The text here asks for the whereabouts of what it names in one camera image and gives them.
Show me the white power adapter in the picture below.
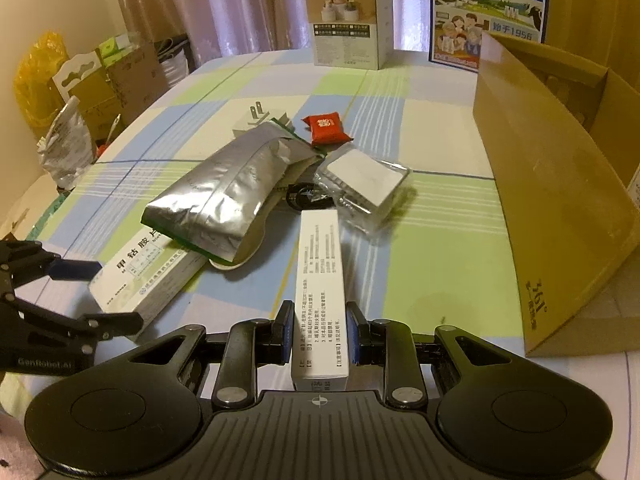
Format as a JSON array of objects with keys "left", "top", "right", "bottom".
[{"left": 232, "top": 101, "right": 296, "bottom": 141}]

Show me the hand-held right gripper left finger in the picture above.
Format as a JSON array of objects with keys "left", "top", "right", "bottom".
[{"left": 127, "top": 301, "right": 296, "bottom": 409}]

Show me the white medicine box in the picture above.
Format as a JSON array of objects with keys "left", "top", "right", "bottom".
[{"left": 89, "top": 245, "right": 211, "bottom": 328}]

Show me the tall white carton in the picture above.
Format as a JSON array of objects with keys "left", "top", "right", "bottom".
[{"left": 291, "top": 210, "right": 351, "bottom": 393}]

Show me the crumpled white plastic bag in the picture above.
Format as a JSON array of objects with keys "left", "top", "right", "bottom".
[{"left": 40, "top": 97, "right": 98, "bottom": 191}]

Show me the yellow plastic bag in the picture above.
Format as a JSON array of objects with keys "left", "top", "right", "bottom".
[{"left": 12, "top": 31, "right": 71, "bottom": 128}]

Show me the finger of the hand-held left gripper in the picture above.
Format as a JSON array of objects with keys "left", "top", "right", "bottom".
[
  {"left": 0, "top": 240, "right": 101, "bottom": 287},
  {"left": 12, "top": 299, "right": 144, "bottom": 347}
]

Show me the clear plastic packet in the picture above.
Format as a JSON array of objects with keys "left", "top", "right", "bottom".
[{"left": 314, "top": 144, "right": 416, "bottom": 236}]

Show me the white product box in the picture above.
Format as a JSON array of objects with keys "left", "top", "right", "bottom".
[{"left": 304, "top": 0, "right": 393, "bottom": 70}]

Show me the blue milk carton box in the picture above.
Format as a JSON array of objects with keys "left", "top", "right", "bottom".
[{"left": 429, "top": 0, "right": 551, "bottom": 73}]

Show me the silver foil pouch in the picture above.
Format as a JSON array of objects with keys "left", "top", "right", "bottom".
[{"left": 141, "top": 120, "right": 321, "bottom": 265}]

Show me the brown cardboard box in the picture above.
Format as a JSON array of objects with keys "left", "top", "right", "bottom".
[{"left": 472, "top": 31, "right": 640, "bottom": 358}]

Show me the striped white bag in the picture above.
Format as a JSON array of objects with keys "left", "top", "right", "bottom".
[{"left": 155, "top": 35, "right": 193, "bottom": 91}]

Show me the checked tablecloth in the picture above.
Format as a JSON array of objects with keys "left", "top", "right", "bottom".
[{"left": 0, "top": 50, "right": 640, "bottom": 411}]

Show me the black audio cable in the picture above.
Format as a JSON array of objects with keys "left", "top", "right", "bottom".
[{"left": 285, "top": 182, "right": 333, "bottom": 212}]

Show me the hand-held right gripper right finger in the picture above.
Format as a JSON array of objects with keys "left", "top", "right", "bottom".
[{"left": 345, "top": 301, "right": 508, "bottom": 409}]

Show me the small green box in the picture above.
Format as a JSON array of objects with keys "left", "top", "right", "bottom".
[{"left": 100, "top": 35, "right": 136, "bottom": 66}]

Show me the pink curtain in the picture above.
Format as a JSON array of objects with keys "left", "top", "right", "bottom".
[{"left": 117, "top": 0, "right": 436, "bottom": 68}]

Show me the red snack packet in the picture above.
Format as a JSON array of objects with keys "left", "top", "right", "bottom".
[{"left": 301, "top": 112, "right": 352, "bottom": 148}]

